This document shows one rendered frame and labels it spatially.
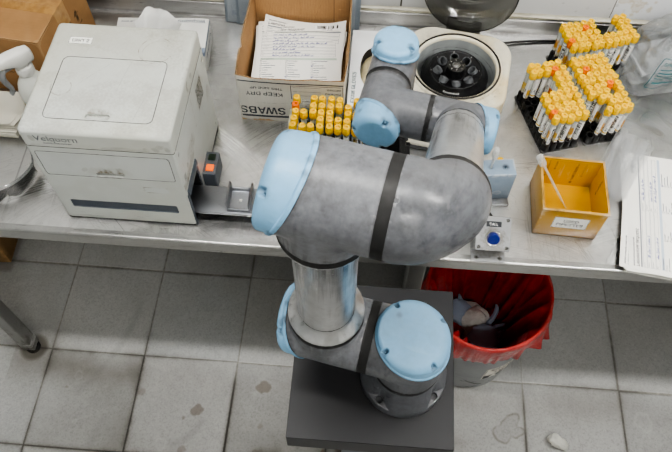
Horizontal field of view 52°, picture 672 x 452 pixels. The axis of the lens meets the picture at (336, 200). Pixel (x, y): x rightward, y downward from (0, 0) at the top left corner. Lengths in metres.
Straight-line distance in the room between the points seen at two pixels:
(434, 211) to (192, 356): 1.71
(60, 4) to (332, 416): 1.09
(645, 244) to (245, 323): 1.30
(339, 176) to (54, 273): 1.97
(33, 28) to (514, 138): 1.10
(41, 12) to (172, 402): 1.21
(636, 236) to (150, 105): 1.01
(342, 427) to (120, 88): 0.73
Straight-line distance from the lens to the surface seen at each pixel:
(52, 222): 1.59
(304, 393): 1.27
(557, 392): 2.35
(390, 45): 1.12
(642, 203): 1.63
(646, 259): 1.56
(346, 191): 0.68
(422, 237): 0.69
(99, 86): 1.37
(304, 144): 0.71
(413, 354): 1.05
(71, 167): 1.41
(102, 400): 2.35
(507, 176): 1.47
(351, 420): 1.26
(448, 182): 0.70
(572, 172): 1.57
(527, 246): 1.51
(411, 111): 1.07
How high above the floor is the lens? 2.15
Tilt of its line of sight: 58 degrees down
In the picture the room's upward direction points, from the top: 1 degrees clockwise
